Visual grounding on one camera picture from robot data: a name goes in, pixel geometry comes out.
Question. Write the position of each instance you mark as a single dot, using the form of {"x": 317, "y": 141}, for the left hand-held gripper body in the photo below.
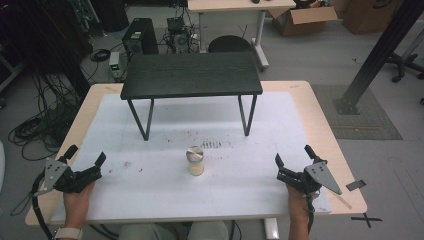
{"x": 56, "y": 173}

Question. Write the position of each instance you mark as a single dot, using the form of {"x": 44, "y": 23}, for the person's left hand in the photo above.
{"x": 76, "y": 206}

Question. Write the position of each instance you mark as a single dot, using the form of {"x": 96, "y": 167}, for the glass jar with metal lid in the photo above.
{"x": 195, "y": 165}

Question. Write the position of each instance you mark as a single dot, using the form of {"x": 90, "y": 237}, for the white table leg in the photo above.
{"x": 271, "y": 229}

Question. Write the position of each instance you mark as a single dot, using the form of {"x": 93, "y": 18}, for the person's right leg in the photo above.
{"x": 208, "y": 231}

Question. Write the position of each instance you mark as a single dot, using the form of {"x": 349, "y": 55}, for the open cardboard box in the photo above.
{"x": 300, "y": 21}

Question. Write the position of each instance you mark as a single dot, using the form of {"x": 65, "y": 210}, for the black tape strip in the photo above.
{"x": 355, "y": 185}

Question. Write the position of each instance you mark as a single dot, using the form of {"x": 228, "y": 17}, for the electronic device with fan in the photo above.
{"x": 178, "y": 36}

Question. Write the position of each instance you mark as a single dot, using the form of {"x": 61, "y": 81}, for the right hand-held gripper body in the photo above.
{"x": 321, "y": 175}

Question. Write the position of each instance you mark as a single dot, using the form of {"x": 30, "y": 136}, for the black computer tower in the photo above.
{"x": 140, "y": 36}

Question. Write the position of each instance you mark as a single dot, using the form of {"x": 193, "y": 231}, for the white table mat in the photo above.
{"x": 166, "y": 193}

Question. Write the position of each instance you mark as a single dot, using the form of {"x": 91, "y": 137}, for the black office chair base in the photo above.
{"x": 405, "y": 65}

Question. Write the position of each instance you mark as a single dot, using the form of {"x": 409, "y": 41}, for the grey floor mat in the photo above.
{"x": 373, "y": 123}

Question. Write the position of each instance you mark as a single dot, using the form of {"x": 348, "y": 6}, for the black tape cross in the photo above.
{"x": 366, "y": 219}

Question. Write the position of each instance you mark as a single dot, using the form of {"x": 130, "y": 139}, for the beige background desk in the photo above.
{"x": 240, "y": 5}

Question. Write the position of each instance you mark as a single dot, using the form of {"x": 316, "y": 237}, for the person's left leg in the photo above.
{"x": 146, "y": 232}

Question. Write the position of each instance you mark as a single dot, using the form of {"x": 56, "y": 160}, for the grey power supply box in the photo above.
{"x": 115, "y": 65}

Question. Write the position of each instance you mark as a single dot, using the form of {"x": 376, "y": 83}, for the dark curtain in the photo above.
{"x": 50, "y": 40}

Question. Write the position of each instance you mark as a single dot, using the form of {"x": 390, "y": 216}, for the person's right hand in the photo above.
{"x": 297, "y": 206}

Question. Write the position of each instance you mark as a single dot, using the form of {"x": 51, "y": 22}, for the black metal beam stand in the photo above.
{"x": 380, "y": 53}

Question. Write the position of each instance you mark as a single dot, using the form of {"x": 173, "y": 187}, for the black round stool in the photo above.
{"x": 230, "y": 44}

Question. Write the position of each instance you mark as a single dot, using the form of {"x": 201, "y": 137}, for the closed cardboard box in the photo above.
{"x": 366, "y": 15}

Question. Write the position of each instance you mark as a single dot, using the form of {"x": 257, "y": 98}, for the small black shelf table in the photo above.
{"x": 191, "y": 75}

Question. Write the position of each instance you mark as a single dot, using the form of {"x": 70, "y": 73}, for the person's leg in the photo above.
{"x": 208, "y": 231}
{"x": 146, "y": 232}

